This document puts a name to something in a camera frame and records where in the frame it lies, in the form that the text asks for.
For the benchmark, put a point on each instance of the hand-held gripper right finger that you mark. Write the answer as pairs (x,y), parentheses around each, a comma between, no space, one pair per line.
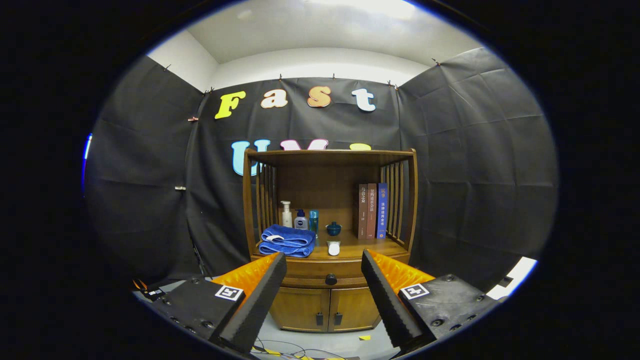
(387,300)

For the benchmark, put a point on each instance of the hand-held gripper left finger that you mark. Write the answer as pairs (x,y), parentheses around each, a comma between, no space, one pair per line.
(260,300)

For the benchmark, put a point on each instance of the green white cream tube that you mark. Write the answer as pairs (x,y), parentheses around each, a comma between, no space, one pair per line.
(333,248)

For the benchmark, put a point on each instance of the wooden cabinet door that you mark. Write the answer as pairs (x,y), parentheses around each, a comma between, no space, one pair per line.
(300,307)
(355,307)

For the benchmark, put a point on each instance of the wooden countertop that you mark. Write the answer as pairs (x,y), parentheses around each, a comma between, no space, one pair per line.
(355,247)

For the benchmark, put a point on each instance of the brown wooden cabinet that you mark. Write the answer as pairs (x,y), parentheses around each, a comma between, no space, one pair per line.
(320,175)

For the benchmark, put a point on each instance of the folded blue towel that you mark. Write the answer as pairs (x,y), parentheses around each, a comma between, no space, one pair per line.
(287,240)

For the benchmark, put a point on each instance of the white pump bottle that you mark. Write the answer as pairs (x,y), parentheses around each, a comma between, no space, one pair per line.
(286,217)

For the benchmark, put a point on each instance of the blue book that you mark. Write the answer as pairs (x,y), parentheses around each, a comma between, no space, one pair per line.
(382,212)

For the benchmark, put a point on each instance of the white lotion bottle blue cap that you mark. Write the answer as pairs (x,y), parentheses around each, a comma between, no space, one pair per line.
(301,222)

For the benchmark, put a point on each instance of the dark blue lidded teacup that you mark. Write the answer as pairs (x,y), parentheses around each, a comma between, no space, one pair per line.
(334,229)

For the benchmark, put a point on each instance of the reddish brown book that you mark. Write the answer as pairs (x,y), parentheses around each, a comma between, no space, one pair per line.
(371,212)

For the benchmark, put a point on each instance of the dark brown book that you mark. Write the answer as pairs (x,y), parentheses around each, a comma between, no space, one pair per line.
(362,212)

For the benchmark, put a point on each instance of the clear bottle teal cap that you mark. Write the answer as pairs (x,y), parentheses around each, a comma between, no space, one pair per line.
(313,222)

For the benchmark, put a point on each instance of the black electronics box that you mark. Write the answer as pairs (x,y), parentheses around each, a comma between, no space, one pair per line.
(154,293)

